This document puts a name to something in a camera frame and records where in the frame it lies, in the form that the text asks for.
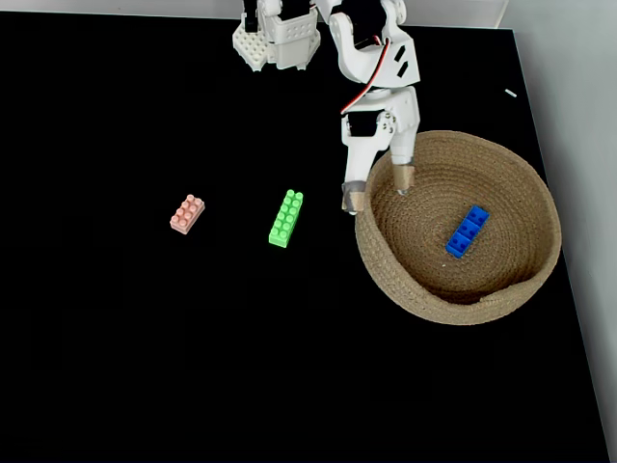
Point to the small white scrap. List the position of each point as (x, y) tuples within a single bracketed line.
[(511, 93)]

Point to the pink lego block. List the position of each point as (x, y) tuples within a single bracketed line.
[(187, 214)]

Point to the blue lego block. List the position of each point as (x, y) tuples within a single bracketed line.
[(467, 232)]

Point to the green lego block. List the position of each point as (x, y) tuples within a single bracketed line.
[(287, 219)]

